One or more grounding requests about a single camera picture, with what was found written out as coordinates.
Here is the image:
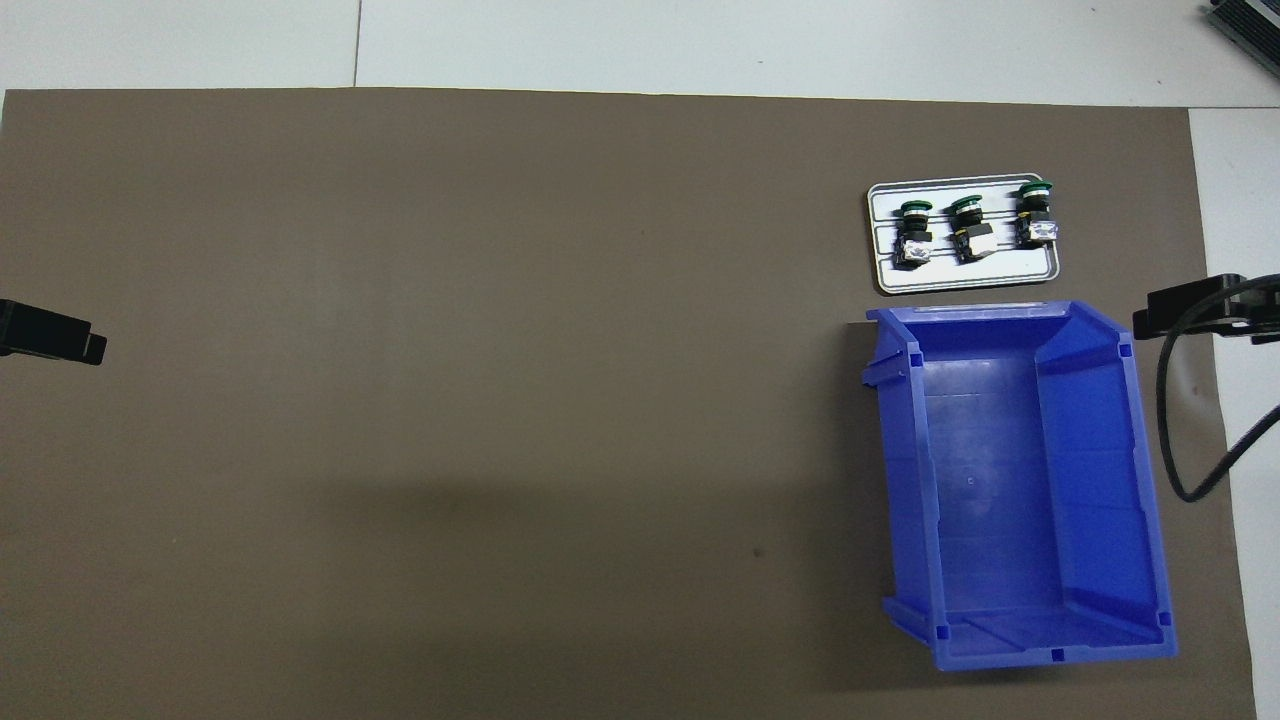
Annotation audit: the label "green push button switch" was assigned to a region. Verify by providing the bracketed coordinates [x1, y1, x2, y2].
[948, 196, 998, 265]
[1014, 180, 1061, 249]
[893, 200, 936, 271]

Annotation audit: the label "blue plastic storage bin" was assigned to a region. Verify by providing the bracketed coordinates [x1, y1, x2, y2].
[862, 300, 1179, 673]

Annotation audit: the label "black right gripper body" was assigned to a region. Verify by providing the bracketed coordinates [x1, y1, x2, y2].
[1218, 285, 1280, 346]

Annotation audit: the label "grey metal tray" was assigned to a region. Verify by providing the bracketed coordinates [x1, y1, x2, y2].
[866, 178, 1061, 297]

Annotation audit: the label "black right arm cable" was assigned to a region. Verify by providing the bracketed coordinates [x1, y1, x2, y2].
[1157, 275, 1280, 503]

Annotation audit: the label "brown table mat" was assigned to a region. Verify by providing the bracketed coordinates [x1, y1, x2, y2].
[0, 88, 1259, 720]

